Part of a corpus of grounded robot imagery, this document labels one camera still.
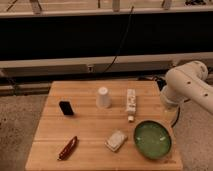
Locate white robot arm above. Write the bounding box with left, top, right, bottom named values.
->
left=160, top=61, right=213, bottom=115

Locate black eraser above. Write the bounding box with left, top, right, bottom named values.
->
left=59, top=101, right=74, bottom=116

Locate white tube with cap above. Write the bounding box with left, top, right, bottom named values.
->
left=126, top=89, right=136, bottom=122

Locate white soap bar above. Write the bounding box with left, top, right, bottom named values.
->
left=105, top=130, right=127, bottom=152

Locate green bowl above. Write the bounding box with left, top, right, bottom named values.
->
left=133, top=120, right=172, bottom=160

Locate red-brown folding knife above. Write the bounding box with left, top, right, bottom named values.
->
left=58, top=136, right=78, bottom=161

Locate black hanging cable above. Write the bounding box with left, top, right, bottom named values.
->
left=101, top=4, right=135, bottom=74

